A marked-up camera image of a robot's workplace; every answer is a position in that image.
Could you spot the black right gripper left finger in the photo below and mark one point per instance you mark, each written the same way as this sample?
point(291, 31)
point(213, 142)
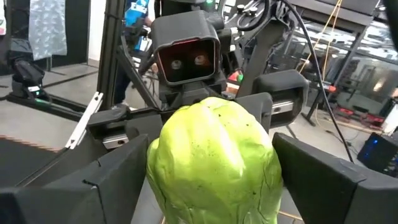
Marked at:
point(77, 196)

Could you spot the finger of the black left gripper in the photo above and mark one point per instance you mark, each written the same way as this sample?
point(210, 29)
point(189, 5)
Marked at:
point(255, 107)
point(140, 127)

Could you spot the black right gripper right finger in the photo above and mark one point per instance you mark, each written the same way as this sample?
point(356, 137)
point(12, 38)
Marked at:
point(335, 196)

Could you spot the green bell pepper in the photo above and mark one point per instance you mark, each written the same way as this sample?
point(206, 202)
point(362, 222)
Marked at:
point(214, 161)

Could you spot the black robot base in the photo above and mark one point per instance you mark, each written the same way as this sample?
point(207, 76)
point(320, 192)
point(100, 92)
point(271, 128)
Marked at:
point(28, 77)

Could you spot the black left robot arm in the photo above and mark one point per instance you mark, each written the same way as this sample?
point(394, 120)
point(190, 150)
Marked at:
point(264, 53)

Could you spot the black computer with blue light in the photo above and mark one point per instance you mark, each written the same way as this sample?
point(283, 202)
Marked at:
point(376, 155)

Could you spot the black hazard-striped floor mat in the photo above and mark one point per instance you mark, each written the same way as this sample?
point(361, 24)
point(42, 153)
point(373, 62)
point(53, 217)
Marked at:
point(18, 165)

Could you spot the black metal workbench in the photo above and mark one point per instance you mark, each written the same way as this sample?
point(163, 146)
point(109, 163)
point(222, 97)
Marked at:
point(335, 9)

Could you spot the person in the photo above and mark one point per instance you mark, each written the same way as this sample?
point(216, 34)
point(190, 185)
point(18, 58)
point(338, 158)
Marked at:
point(136, 15)

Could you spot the grey patterned hanging cloth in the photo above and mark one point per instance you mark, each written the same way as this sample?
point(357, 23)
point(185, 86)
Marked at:
point(46, 28)

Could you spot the black aluminium table frame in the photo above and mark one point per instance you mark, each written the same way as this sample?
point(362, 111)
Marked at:
point(109, 46)

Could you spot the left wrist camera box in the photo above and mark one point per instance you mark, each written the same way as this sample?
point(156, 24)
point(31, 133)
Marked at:
point(186, 31)

